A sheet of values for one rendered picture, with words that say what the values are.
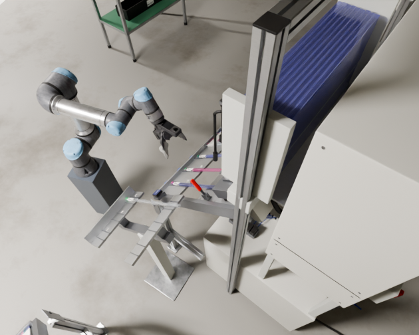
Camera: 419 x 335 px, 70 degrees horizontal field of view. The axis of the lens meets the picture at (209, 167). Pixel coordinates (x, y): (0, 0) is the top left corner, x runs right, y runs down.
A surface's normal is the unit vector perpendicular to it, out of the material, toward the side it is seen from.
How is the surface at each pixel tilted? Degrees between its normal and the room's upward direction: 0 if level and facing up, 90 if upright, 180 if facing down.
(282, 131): 90
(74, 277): 0
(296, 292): 0
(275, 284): 0
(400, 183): 90
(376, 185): 90
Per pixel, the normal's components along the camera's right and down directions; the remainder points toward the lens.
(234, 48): -0.03, -0.55
